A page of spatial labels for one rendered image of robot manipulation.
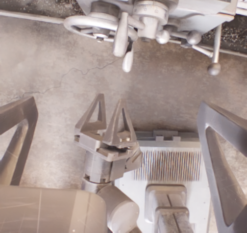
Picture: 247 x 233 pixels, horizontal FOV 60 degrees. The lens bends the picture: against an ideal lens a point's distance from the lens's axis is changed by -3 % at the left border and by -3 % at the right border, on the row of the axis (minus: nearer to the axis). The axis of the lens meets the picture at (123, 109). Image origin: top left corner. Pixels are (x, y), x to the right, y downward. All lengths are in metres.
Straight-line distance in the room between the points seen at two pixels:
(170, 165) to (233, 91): 0.61
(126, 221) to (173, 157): 0.79
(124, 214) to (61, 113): 1.07
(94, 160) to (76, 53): 1.02
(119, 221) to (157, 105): 1.02
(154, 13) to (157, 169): 0.86
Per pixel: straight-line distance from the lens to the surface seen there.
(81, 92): 1.34
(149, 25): 0.44
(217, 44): 0.73
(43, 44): 1.41
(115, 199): 0.37
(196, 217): 1.33
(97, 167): 0.40
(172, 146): 1.13
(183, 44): 0.75
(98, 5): 0.62
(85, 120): 0.41
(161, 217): 1.02
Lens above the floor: 1.31
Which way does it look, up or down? 82 degrees down
